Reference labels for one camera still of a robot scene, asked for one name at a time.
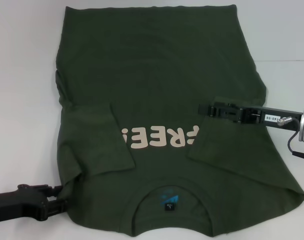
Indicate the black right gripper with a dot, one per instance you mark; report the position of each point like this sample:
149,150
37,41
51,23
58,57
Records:
254,116

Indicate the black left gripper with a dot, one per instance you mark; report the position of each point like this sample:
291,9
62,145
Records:
17,202

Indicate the dark green FREE t-shirt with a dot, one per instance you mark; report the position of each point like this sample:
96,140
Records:
152,75

